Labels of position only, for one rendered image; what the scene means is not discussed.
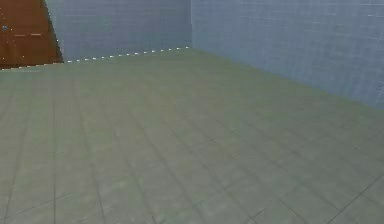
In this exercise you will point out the grey round door knob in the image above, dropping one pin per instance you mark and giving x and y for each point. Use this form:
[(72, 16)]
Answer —
[(4, 28)]

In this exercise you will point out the brown wooden room door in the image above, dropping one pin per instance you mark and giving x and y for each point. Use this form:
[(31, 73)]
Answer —
[(26, 36)]

